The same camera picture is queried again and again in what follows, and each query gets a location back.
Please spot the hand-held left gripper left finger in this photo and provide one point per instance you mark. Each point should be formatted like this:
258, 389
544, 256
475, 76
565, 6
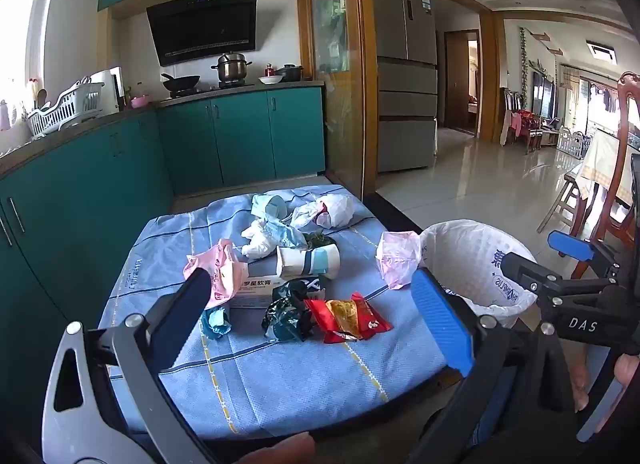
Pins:
187, 311

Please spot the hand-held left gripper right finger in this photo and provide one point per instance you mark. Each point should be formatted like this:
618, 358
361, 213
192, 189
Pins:
445, 324

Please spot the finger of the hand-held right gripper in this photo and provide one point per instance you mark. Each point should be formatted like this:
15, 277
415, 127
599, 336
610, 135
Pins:
570, 245
525, 269

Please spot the teal candy wrapper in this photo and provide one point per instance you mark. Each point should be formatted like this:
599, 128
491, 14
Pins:
217, 321

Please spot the bin with white liner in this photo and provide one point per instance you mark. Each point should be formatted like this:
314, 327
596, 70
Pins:
470, 269

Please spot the pink plastic bag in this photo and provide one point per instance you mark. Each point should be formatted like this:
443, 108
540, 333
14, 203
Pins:
397, 259
225, 269

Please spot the white medicine box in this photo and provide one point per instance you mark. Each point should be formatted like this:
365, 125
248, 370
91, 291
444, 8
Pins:
257, 291

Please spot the red snack packet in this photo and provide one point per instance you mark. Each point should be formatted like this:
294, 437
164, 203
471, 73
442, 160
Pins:
345, 319

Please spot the dark green foil wrapper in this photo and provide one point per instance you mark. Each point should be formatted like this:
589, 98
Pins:
287, 316

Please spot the white tissue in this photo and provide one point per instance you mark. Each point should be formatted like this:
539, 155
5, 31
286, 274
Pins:
260, 241

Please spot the blue face mask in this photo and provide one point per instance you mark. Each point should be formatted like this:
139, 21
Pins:
282, 234

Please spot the white blue paper cup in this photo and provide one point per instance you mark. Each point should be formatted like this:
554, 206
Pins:
305, 261

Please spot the green vegetable scrap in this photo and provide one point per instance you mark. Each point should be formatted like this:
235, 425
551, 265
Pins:
317, 241

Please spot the white plastic bag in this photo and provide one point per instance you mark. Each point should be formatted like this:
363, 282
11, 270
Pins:
335, 209

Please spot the person's right hand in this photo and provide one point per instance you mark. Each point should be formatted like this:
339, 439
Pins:
580, 386

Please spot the person's left hand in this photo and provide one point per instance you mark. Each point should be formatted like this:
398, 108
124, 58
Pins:
280, 451

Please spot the light wooden stool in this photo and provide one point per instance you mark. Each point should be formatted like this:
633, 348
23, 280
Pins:
565, 199

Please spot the dining table with cloth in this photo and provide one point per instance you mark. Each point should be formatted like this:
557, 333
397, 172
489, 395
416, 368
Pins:
605, 163

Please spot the white baby fence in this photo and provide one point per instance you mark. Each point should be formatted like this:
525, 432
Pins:
577, 142

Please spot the red wooden armchair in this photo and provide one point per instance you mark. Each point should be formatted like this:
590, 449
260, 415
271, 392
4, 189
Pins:
532, 131

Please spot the table with blue cloth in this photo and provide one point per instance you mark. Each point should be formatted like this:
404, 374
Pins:
300, 384

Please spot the dark wooden chair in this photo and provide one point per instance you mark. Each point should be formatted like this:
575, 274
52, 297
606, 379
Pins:
627, 93

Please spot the teal base cabinets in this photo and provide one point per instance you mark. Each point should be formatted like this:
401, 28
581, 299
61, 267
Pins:
240, 138

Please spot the hanging green vine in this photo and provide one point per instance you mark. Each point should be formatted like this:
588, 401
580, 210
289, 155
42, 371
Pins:
524, 68

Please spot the ceiling air vent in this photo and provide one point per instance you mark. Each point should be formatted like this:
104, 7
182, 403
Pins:
602, 52

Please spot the grey refrigerator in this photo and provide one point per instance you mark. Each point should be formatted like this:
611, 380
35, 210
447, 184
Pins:
405, 93

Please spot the pink container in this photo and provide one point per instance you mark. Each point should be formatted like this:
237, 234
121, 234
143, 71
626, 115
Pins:
139, 101

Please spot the black gas stove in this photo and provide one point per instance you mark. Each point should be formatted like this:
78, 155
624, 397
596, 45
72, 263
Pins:
210, 90

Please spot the black wok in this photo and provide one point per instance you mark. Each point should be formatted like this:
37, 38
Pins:
182, 82

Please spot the white dish rack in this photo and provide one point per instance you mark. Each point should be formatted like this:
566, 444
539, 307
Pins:
70, 106

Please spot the white kitchen appliance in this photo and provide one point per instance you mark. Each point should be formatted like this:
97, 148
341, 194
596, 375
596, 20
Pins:
107, 88

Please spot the white bowl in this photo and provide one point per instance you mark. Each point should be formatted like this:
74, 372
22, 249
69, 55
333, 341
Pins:
270, 79

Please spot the steel cooking pot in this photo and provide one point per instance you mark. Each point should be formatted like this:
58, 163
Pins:
232, 68

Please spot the small red bottle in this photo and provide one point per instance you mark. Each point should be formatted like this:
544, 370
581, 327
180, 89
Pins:
269, 70

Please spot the black lidded pot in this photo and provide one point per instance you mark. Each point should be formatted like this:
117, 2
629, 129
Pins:
290, 73

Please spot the wooden framed glass door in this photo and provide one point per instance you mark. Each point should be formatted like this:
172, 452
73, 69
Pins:
330, 68

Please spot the black range hood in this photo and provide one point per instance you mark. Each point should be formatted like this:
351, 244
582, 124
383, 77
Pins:
205, 26

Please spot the kitchen window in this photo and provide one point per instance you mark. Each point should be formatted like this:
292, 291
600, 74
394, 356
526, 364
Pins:
25, 18

